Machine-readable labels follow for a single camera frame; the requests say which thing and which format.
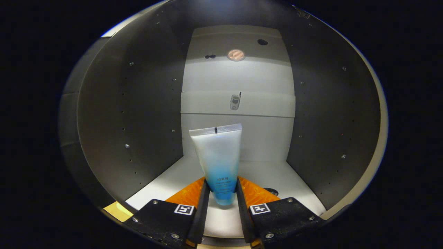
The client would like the round cabinet light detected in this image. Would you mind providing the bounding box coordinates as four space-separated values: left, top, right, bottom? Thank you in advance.
227 49 246 62

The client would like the white blue squeeze tube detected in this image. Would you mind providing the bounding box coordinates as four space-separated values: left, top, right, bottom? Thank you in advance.
189 123 243 206

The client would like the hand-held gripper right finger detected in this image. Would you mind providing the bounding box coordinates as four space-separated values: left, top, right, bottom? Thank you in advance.
235 176 326 249

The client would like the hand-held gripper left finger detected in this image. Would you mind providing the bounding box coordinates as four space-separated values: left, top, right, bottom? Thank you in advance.
122 176 211 249

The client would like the white cabinet shelf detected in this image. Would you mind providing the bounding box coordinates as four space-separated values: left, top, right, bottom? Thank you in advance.
181 91 296 118

